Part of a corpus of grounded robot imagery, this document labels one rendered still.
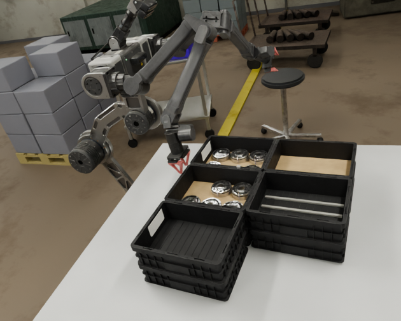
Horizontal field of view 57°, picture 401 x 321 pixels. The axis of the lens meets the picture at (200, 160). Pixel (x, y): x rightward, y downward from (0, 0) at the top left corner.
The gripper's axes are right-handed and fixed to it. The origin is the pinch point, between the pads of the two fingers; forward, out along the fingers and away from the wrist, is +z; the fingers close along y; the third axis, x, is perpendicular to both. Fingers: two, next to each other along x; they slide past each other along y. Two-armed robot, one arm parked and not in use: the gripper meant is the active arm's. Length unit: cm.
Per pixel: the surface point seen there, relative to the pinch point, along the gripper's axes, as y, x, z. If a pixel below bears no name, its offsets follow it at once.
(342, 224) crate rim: -10, -68, 18
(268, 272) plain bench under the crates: -20, -39, 39
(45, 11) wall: 709, 767, -9
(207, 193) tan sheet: 10.1, -1.8, 23.5
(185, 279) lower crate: -39.2, -11.0, 26.1
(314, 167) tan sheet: 39, -50, 28
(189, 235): -19.0, -4.6, 23.3
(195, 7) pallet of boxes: 554, 240, 32
